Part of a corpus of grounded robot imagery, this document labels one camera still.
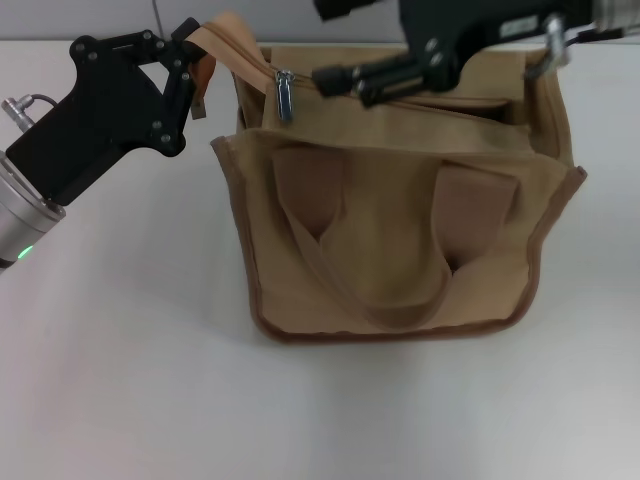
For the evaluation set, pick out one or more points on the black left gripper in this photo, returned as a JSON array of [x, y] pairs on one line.
[[100, 120]]

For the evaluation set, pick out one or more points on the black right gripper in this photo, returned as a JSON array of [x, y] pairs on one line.
[[460, 25]]

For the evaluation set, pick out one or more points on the silver metal zipper pull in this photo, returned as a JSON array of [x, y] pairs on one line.
[[285, 95]]

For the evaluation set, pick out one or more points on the khaki canvas food bag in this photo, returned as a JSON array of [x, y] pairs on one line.
[[390, 225]]

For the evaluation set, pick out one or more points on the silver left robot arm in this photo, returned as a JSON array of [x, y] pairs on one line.
[[20, 220]]

